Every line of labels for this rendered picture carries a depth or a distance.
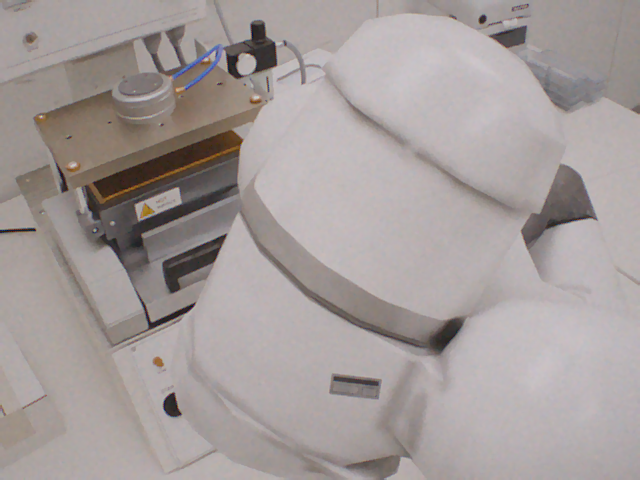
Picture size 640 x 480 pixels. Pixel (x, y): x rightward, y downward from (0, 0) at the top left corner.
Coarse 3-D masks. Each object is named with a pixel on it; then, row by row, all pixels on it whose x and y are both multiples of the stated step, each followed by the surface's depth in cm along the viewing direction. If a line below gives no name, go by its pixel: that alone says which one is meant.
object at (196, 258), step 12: (216, 240) 84; (192, 252) 82; (204, 252) 83; (216, 252) 83; (168, 264) 81; (180, 264) 81; (192, 264) 82; (204, 264) 83; (168, 276) 81; (180, 276) 82
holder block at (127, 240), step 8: (88, 192) 96; (224, 192) 94; (232, 192) 95; (208, 200) 93; (216, 200) 94; (184, 208) 92; (192, 208) 92; (200, 208) 93; (168, 216) 91; (176, 216) 92; (152, 224) 90; (160, 224) 91; (128, 232) 88; (136, 232) 89; (144, 232) 90; (112, 240) 91; (120, 240) 88; (128, 240) 89; (136, 240) 90; (120, 248) 89
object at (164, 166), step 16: (192, 144) 92; (208, 144) 92; (224, 144) 91; (240, 144) 91; (160, 160) 89; (176, 160) 89; (192, 160) 89; (208, 160) 89; (112, 176) 87; (128, 176) 87; (144, 176) 87; (160, 176) 86; (96, 192) 86; (112, 192) 84; (128, 192) 85
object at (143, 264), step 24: (192, 216) 88; (216, 216) 90; (144, 240) 85; (168, 240) 87; (192, 240) 90; (144, 264) 87; (144, 288) 84; (168, 288) 84; (192, 288) 84; (168, 312) 84
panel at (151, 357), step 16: (160, 336) 85; (176, 336) 86; (128, 352) 83; (144, 352) 84; (160, 352) 85; (144, 368) 84; (160, 368) 85; (144, 384) 84; (160, 384) 85; (160, 400) 86; (160, 416) 86; (176, 432) 87; (192, 432) 89; (176, 448) 88; (192, 448) 89; (208, 448) 90
